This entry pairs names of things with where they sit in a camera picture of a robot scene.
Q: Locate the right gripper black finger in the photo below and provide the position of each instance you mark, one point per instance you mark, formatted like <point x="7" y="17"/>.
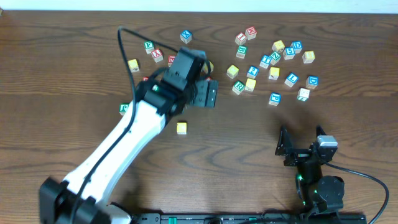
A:
<point x="285" y="144"/>
<point x="320" y="131"/>

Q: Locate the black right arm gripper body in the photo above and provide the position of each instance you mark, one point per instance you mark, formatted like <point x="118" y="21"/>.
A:
<point x="301" y="156"/>

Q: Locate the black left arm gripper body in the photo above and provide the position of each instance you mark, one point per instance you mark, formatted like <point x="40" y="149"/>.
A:
<point x="206" y="95"/>

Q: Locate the yellow O letter block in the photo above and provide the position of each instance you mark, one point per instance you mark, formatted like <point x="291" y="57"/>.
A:
<point x="211" y="67"/>

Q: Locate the green R letter block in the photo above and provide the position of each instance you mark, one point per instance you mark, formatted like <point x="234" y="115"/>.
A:
<point x="238" y="87"/>

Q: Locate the yellow C letter block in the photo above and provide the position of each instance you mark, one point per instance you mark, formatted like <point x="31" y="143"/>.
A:
<point x="182" y="128"/>

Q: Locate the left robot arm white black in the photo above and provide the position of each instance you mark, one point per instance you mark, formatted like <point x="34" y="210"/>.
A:
<point x="83" y="195"/>

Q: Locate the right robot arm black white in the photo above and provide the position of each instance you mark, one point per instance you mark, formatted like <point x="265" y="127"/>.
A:
<point x="321" y="194"/>

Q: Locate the yellow block centre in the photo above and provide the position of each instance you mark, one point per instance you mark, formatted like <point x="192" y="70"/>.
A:
<point x="232" y="71"/>

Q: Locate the white green block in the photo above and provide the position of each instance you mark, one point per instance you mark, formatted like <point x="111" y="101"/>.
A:
<point x="303" y="94"/>

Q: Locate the blue P letter block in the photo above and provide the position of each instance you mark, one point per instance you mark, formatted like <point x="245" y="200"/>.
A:
<point x="274" y="99"/>

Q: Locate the yellow block beside R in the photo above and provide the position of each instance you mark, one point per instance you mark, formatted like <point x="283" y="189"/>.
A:
<point x="250" y="84"/>

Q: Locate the red E letter block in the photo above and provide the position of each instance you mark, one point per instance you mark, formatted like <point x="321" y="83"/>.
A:
<point x="171" y="59"/>

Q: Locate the blue D block right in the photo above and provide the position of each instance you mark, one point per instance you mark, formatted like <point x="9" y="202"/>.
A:
<point x="312" y="82"/>

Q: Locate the blue d block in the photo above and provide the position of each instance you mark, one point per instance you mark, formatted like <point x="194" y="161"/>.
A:
<point x="297" y="46"/>
<point x="312" y="82"/>

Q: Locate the blue 2 number block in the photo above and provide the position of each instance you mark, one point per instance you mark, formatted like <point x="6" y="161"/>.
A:
<point x="252" y="72"/>

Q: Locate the green B letter block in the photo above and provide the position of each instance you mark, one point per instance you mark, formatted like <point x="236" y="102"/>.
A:
<point x="241" y="51"/>

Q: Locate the blue L letter block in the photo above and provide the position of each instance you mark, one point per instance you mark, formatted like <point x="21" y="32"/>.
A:
<point x="291" y="80"/>

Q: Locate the blue X letter block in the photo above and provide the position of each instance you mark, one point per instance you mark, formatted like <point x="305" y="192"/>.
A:
<point x="186" y="36"/>

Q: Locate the red X letter block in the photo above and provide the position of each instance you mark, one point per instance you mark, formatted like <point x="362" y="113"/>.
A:
<point x="157" y="55"/>

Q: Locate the red I block top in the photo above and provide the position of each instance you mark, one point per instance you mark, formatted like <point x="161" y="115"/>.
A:
<point x="241" y="39"/>

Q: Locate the blue T letter block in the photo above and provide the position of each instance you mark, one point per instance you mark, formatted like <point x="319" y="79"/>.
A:
<point x="265" y="61"/>

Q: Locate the green F letter block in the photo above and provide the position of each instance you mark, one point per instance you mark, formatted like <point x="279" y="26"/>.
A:
<point x="149" y="47"/>

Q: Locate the yellow block right middle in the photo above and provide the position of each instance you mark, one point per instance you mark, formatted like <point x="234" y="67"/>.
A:
<point x="274" y="73"/>

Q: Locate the yellow 8 number block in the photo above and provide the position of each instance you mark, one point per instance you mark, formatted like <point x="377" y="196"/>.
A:
<point x="308" y="57"/>

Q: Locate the yellow block far left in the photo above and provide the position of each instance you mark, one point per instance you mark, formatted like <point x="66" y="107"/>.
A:
<point x="133" y="65"/>

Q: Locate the red M letter block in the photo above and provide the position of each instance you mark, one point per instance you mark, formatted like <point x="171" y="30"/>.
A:
<point x="251" y="33"/>

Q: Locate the green Z letter block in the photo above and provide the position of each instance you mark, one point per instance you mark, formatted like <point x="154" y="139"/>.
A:
<point x="275" y="57"/>

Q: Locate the green J letter block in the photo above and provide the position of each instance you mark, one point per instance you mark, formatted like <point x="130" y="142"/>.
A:
<point x="123" y="107"/>

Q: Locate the blue 5 number block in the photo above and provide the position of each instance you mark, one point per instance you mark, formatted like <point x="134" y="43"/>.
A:
<point x="288" y="53"/>

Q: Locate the yellow block top right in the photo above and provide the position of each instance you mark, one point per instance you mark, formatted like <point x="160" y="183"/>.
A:
<point x="278" y="46"/>

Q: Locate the blue D block top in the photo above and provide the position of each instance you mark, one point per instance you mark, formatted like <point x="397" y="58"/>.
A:
<point x="297" y="46"/>

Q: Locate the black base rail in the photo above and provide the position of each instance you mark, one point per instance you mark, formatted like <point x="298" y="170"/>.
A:
<point x="273" y="218"/>

